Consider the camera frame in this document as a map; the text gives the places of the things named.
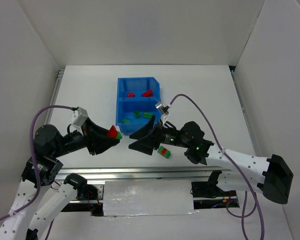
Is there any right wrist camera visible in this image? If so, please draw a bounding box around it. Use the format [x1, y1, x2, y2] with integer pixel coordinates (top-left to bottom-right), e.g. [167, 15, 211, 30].
[155, 101, 171, 125]

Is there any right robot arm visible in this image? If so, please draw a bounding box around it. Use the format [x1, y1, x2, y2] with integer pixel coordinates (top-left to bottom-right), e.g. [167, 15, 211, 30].
[128, 118, 294, 205]

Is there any blue bin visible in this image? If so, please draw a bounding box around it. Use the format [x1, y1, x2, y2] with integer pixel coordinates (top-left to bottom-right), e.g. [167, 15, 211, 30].
[117, 76, 161, 100]
[115, 97, 161, 136]

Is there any green red green brick stack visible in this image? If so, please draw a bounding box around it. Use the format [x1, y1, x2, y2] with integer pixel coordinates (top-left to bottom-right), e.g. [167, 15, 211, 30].
[157, 146, 171, 159]

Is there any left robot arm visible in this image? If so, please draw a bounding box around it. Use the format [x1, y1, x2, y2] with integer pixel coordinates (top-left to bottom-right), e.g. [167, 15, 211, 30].
[0, 118, 122, 240]

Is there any green curved brick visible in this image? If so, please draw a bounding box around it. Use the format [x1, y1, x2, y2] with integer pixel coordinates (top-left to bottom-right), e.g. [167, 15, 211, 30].
[122, 118, 131, 123]
[116, 131, 123, 140]

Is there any blue far bin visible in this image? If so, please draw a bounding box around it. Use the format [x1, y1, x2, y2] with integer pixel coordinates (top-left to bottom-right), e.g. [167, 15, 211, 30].
[117, 76, 161, 100]

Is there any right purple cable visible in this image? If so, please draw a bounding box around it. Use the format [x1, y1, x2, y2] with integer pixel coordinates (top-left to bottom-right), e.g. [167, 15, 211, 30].
[168, 93, 266, 240]

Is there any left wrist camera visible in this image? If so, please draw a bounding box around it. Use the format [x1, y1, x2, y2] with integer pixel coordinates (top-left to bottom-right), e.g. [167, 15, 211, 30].
[70, 107, 88, 134]

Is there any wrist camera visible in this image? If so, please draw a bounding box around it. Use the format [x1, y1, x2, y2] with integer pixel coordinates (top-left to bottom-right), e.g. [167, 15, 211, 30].
[155, 101, 171, 125]
[70, 107, 88, 134]

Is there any blue near bin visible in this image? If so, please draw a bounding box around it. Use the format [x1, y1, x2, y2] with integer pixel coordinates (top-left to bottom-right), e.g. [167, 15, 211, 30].
[115, 97, 161, 136]

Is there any purple cable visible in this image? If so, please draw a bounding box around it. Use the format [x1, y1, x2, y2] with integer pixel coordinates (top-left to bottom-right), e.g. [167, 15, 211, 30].
[168, 93, 266, 240]
[0, 105, 77, 240]

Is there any green sloped 2x2 brick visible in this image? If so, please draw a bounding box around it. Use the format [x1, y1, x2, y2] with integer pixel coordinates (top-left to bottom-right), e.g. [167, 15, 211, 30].
[133, 110, 142, 119]

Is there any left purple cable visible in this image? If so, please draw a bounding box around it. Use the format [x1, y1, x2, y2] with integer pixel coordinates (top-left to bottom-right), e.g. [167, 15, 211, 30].
[0, 105, 77, 240]

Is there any green 2x4 plate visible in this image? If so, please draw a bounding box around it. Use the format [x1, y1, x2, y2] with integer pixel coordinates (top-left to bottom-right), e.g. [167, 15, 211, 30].
[142, 112, 154, 119]

